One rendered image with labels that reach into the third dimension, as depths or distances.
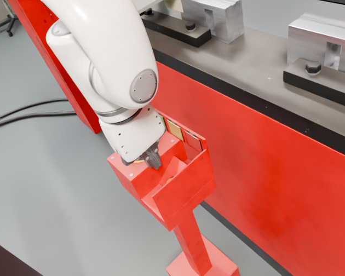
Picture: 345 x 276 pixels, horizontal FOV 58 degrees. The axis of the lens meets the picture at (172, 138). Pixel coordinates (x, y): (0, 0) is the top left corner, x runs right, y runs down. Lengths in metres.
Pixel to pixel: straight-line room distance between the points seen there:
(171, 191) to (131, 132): 0.18
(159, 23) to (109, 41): 0.63
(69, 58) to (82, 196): 1.43
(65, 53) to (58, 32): 0.03
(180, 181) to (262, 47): 0.39
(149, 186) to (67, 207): 1.11
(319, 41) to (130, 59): 0.42
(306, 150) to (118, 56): 0.45
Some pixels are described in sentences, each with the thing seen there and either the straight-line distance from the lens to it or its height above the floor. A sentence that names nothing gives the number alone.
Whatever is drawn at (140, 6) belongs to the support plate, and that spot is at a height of 1.00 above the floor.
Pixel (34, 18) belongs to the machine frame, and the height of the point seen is 0.80.
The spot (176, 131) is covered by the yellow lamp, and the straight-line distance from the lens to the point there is 0.73.
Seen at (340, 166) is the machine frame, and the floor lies 0.80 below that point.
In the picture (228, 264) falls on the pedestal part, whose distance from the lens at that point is 1.28.
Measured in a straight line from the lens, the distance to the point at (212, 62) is 0.80.
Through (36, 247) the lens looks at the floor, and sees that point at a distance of 1.79.
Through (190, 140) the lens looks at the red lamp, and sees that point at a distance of 0.70.
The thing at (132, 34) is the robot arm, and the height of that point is 1.15.
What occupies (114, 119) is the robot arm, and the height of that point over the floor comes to 1.01.
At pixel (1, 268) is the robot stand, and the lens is 0.93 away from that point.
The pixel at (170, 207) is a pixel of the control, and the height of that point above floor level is 0.74.
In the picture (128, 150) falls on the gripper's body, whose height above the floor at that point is 0.93.
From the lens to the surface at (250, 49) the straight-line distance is 0.83.
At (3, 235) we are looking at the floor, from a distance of 1.96.
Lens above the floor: 1.31
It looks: 45 degrees down
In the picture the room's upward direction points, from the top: 19 degrees counter-clockwise
